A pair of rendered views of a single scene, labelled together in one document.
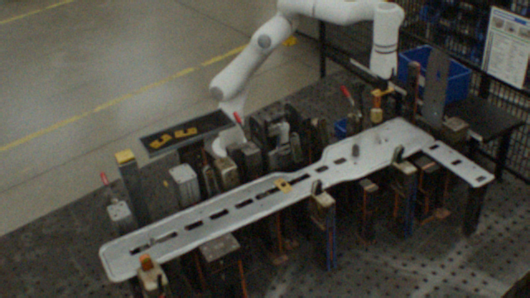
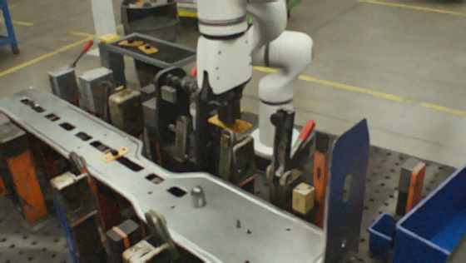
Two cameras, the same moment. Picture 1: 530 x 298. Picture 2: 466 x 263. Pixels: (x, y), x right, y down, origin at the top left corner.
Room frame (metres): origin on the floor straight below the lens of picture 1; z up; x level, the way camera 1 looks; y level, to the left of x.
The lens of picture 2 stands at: (1.46, -1.29, 1.69)
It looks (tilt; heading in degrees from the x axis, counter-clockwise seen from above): 29 degrees down; 70
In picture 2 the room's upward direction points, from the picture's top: 3 degrees counter-clockwise
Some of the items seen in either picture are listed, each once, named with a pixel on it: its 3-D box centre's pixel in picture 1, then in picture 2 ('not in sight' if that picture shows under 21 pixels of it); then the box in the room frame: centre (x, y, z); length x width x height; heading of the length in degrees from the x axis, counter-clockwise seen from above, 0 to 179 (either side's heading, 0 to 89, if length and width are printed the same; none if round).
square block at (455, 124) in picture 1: (450, 158); not in sight; (1.74, -0.82, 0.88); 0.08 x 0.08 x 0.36; 25
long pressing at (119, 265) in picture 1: (280, 189); (109, 155); (1.53, -0.08, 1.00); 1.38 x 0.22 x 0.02; 115
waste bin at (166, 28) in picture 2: not in sight; (152, 39); (2.26, 2.82, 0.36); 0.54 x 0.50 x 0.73; 33
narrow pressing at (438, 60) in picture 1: (435, 88); (344, 215); (1.85, -0.76, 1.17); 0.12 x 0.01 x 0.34; 25
